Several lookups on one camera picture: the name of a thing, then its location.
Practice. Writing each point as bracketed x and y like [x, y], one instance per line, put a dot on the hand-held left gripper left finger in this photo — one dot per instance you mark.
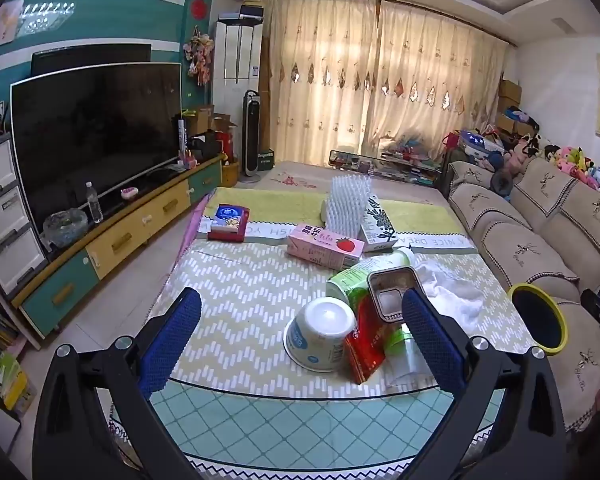
[172, 340]

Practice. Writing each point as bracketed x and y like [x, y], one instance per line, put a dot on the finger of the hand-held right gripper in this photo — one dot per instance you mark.
[594, 310]

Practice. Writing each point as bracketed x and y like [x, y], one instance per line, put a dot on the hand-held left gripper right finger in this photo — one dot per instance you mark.
[432, 345]

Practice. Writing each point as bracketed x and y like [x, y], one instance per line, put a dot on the yellow rim dark trash bin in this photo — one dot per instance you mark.
[537, 317]

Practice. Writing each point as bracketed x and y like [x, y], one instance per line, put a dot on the square metal tin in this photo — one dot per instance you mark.
[387, 305]

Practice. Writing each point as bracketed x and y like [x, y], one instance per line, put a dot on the red snack packet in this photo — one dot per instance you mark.
[362, 355]

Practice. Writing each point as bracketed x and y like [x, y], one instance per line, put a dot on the white cap plastic bottle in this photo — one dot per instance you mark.
[350, 280]

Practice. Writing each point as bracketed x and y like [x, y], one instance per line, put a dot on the white paper cup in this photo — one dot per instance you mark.
[320, 330]

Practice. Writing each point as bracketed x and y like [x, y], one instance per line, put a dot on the pale green floral box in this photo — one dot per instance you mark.
[377, 225]

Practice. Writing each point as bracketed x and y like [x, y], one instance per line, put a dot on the blue red packet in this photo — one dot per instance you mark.
[228, 220]

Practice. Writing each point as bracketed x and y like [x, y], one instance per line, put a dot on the pink milk carton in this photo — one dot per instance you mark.
[320, 250]

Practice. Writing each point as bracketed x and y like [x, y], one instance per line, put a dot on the patterned green tablecloth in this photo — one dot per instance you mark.
[240, 300]

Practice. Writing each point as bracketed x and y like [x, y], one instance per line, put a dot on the yellow teal television cabinet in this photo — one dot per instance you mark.
[130, 232]

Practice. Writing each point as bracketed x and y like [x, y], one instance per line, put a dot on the beige sofa with deer covers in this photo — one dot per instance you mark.
[530, 195]

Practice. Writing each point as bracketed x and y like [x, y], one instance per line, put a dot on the glass ashtray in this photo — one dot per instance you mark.
[65, 227]

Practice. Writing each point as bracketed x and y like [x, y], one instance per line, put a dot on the clear water bottle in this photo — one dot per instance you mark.
[94, 205]

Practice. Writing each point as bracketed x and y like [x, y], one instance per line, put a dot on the row of plush toys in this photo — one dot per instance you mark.
[565, 155]

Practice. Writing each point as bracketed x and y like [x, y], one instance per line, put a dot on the dark round neck pillow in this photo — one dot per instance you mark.
[501, 180]

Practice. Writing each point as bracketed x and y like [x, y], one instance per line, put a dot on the white spiky plastic rack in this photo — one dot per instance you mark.
[345, 205]

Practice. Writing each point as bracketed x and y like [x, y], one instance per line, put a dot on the pink plush doll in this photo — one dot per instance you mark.
[516, 157]

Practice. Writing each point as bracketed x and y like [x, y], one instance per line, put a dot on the shelf with books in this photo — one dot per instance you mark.
[0, 375]

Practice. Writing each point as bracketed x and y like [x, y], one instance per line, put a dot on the long dark framed mirror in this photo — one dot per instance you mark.
[352, 160]

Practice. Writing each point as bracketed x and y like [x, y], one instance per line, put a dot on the red canister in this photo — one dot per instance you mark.
[223, 144]

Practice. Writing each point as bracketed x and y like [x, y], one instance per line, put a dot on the blue star print bag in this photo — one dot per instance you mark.
[477, 144]

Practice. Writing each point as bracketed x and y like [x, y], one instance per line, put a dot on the red bag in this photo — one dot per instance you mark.
[451, 141]

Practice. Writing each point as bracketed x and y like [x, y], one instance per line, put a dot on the white plastic drawer unit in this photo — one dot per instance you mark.
[5, 220]

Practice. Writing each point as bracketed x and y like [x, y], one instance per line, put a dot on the floral white floor mat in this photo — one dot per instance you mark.
[300, 177]

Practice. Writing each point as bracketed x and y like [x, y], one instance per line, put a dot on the stack of cardboard boxes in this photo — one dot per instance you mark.
[509, 105]

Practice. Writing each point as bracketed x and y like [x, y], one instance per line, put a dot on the open cardboard boxes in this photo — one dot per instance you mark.
[205, 120]

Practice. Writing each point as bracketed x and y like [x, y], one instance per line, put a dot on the large curved television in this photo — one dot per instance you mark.
[95, 130]

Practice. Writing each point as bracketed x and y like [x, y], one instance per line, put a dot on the black tower fan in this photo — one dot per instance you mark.
[252, 130]

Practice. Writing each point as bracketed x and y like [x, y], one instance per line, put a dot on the beige embroidered curtain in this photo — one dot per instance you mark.
[320, 75]
[430, 75]

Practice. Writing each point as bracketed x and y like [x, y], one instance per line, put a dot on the hanging flower decoration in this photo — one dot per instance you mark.
[200, 55]

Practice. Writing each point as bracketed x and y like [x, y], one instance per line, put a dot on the white standing air conditioner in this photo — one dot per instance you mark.
[237, 60]

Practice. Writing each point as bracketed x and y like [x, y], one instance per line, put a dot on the small black television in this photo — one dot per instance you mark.
[90, 57]

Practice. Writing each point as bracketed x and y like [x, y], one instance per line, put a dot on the dark box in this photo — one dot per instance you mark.
[251, 10]

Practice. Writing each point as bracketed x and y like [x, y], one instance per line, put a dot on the red round wall decoration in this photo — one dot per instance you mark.
[198, 6]

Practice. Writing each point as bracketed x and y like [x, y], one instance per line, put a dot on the pink wall picture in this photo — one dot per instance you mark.
[0, 25]

